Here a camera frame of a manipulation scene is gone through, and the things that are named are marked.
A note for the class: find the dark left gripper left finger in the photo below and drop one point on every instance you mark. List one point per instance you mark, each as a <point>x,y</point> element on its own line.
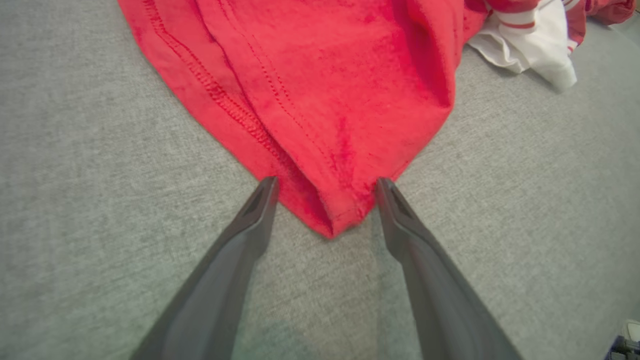
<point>220,290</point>

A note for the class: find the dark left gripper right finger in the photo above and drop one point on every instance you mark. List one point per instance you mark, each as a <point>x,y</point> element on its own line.
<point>440,300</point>

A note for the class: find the grey and dark robot base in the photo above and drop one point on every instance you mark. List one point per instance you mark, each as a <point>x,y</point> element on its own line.
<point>631,332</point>

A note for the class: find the red garment with white band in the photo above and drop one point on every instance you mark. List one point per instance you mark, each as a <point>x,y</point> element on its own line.
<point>325,90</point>

